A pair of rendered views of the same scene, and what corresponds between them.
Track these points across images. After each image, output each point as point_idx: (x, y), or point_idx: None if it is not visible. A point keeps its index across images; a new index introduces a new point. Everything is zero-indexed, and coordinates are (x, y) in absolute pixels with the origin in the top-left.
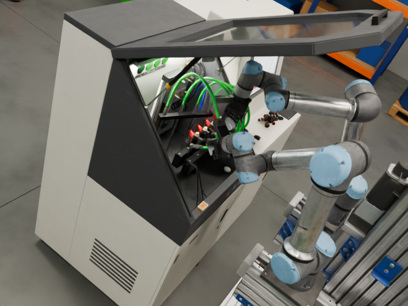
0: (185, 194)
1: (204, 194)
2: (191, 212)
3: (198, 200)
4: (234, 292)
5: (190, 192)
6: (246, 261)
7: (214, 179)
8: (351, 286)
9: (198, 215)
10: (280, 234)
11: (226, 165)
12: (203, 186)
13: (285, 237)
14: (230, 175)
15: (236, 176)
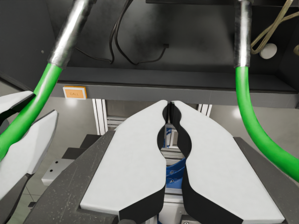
0: (132, 24)
1: (162, 52)
2: (30, 90)
3: (140, 51)
4: (85, 137)
5: (144, 28)
6: (42, 181)
7: (218, 43)
8: None
9: (54, 95)
10: (182, 158)
11: (285, 41)
12: (182, 37)
13: (181, 164)
14: (207, 89)
15: (211, 101)
